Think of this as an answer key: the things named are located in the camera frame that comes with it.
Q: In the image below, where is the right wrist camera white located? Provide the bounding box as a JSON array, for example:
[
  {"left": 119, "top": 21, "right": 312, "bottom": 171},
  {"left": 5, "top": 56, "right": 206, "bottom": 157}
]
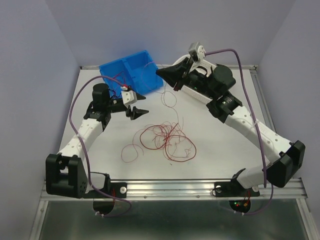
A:
[{"left": 187, "top": 42, "right": 216, "bottom": 77}]

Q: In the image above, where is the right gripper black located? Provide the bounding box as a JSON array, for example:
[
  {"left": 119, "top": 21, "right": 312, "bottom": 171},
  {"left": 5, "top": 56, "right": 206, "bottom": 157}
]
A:
[{"left": 156, "top": 56, "right": 217, "bottom": 100}]

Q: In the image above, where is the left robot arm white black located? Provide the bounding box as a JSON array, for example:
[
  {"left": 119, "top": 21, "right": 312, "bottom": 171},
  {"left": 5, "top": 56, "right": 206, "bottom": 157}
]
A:
[{"left": 45, "top": 83, "right": 148, "bottom": 199}]

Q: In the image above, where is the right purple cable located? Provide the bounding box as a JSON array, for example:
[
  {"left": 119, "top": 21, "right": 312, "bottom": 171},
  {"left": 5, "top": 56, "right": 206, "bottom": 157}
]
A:
[{"left": 204, "top": 48, "right": 275, "bottom": 217}]

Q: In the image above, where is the red white striped wire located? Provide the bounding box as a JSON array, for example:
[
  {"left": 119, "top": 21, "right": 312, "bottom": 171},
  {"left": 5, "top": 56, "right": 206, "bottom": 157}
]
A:
[{"left": 139, "top": 61, "right": 181, "bottom": 131}]

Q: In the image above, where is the aluminium front rail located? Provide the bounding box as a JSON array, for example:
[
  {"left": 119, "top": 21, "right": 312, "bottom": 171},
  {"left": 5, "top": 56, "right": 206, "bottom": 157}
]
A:
[{"left": 42, "top": 177, "right": 307, "bottom": 201}]

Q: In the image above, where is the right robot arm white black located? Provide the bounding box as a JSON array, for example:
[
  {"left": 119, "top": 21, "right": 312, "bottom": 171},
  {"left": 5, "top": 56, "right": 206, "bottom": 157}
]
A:
[{"left": 156, "top": 57, "right": 306, "bottom": 197}]

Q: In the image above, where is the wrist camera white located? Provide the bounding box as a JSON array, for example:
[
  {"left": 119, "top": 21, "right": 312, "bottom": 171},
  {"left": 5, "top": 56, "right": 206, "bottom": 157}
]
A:
[
  {"left": 187, "top": 42, "right": 216, "bottom": 77},
  {"left": 121, "top": 90, "right": 138, "bottom": 106}
]

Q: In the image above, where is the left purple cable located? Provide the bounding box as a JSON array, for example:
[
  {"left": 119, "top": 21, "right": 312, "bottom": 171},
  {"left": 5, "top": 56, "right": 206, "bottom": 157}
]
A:
[{"left": 69, "top": 75, "right": 133, "bottom": 218}]

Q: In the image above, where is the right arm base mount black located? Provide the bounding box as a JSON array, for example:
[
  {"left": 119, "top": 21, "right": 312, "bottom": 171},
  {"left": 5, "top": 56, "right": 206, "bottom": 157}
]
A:
[{"left": 211, "top": 168, "right": 260, "bottom": 198}]

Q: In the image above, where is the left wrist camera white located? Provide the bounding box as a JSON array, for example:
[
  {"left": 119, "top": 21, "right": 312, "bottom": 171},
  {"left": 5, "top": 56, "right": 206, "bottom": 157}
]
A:
[{"left": 121, "top": 90, "right": 138, "bottom": 106}]

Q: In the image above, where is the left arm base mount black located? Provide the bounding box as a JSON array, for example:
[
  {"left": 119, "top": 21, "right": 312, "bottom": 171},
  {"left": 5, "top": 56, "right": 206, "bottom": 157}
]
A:
[{"left": 83, "top": 171, "right": 128, "bottom": 199}]

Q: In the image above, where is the blue plastic divided bin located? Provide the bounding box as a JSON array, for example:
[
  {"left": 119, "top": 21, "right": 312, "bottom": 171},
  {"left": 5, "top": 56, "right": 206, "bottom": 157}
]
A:
[{"left": 98, "top": 50, "right": 164, "bottom": 96}]

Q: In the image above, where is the purple cable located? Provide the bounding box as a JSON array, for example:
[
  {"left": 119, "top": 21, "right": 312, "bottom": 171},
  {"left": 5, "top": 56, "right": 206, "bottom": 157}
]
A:
[
  {"left": 69, "top": 75, "right": 133, "bottom": 218},
  {"left": 204, "top": 48, "right": 275, "bottom": 217}
]

